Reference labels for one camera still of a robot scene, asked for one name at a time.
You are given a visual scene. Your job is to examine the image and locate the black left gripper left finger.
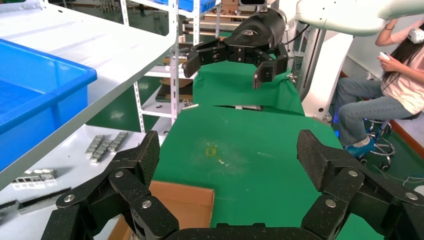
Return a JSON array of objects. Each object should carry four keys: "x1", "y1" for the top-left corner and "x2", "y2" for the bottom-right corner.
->
[{"x1": 41, "y1": 130, "x2": 180, "y2": 240}]

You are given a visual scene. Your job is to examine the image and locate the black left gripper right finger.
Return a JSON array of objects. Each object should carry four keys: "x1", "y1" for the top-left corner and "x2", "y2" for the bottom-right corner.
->
[{"x1": 296, "y1": 129, "x2": 424, "y2": 240}]

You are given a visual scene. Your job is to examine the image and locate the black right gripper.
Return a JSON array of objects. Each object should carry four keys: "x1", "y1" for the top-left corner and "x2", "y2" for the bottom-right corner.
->
[{"x1": 182, "y1": 7, "x2": 290, "y2": 90}]

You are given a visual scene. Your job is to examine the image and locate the operator forearm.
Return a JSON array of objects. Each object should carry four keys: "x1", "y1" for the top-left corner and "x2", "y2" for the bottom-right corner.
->
[{"x1": 375, "y1": 19, "x2": 410, "y2": 47}]

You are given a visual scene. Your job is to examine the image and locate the brown cardboard carton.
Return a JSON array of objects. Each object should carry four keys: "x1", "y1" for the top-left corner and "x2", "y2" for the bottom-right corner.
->
[{"x1": 220, "y1": 0, "x2": 241, "y2": 14}]

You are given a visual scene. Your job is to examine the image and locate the shallow brown cardboard box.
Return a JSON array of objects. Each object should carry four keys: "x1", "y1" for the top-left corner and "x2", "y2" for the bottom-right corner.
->
[{"x1": 106, "y1": 180, "x2": 216, "y2": 240}]

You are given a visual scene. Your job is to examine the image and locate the blue plastic tray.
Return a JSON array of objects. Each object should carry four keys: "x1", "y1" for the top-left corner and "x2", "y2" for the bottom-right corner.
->
[{"x1": 0, "y1": 38, "x2": 99, "y2": 173}]

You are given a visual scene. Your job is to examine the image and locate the operator hand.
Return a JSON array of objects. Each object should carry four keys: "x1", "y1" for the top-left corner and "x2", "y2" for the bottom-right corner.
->
[{"x1": 378, "y1": 54, "x2": 407, "y2": 73}]

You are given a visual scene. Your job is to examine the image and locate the green table cloth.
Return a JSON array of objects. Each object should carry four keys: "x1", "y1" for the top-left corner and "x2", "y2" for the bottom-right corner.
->
[
  {"x1": 151, "y1": 105, "x2": 385, "y2": 240},
  {"x1": 192, "y1": 59, "x2": 306, "y2": 116}
]

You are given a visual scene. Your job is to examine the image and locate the ridged metal strip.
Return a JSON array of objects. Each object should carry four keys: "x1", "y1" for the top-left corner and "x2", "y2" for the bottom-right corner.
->
[
  {"x1": 84, "y1": 134, "x2": 106, "y2": 157},
  {"x1": 106, "y1": 131, "x2": 130, "y2": 153},
  {"x1": 89, "y1": 140, "x2": 115, "y2": 165}
]

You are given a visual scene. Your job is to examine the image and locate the wooden slat pallet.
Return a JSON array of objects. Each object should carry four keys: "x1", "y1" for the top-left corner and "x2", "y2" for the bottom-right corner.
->
[{"x1": 182, "y1": 13, "x2": 246, "y2": 37}]

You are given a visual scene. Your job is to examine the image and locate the blue plastic crate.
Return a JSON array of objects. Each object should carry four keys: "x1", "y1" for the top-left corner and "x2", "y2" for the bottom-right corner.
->
[{"x1": 155, "y1": 0, "x2": 218, "y2": 13}]

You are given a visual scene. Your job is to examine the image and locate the white paper sheet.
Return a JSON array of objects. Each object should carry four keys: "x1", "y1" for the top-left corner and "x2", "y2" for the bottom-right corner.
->
[{"x1": 0, "y1": 124, "x2": 167, "y2": 240}]

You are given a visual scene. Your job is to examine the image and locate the chrome wheeled stool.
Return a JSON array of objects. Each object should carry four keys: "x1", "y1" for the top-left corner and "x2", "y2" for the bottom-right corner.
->
[{"x1": 359, "y1": 118, "x2": 397, "y2": 172}]

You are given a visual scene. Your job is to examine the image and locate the seated operator in jeans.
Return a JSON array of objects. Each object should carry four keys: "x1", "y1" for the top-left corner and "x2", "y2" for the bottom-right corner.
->
[{"x1": 332, "y1": 19, "x2": 424, "y2": 159}]

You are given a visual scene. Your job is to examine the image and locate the white background shelving rack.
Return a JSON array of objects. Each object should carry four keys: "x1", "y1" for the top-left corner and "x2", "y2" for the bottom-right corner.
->
[{"x1": 119, "y1": 0, "x2": 203, "y2": 118}]

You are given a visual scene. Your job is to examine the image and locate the white metal shelf board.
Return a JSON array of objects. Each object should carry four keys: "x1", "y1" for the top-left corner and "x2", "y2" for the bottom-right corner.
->
[{"x1": 0, "y1": 0, "x2": 179, "y2": 192}]

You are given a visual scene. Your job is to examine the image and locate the white vr headset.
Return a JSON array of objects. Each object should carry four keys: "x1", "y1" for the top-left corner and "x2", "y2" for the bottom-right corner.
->
[{"x1": 406, "y1": 27, "x2": 424, "y2": 45}]

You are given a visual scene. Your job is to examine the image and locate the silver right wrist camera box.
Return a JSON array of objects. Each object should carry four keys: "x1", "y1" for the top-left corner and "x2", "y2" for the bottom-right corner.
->
[{"x1": 238, "y1": 0, "x2": 268, "y2": 7}]

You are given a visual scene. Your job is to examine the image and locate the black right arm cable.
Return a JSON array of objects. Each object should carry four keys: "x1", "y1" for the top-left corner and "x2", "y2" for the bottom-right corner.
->
[{"x1": 284, "y1": 23, "x2": 311, "y2": 46}]

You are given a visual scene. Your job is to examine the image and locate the white slotted rack post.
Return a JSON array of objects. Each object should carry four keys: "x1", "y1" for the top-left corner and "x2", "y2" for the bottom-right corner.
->
[
  {"x1": 168, "y1": 0, "x2": 180, "y2": 126},
  {"x1": 132, "y1": 81, "x2": 147, "y2": 134}
]

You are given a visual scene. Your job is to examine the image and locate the long narrow metal bracket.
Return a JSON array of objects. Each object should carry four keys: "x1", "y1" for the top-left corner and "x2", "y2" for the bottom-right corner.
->
[{"x1": 0, "y1": 187, "x2": 73, "y2": 217}]

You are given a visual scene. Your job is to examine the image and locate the perforated metal bracket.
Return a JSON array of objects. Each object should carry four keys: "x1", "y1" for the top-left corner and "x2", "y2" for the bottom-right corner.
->
[{"x1": 10, "y1": 168, "x2": 60, "y2": 191}]

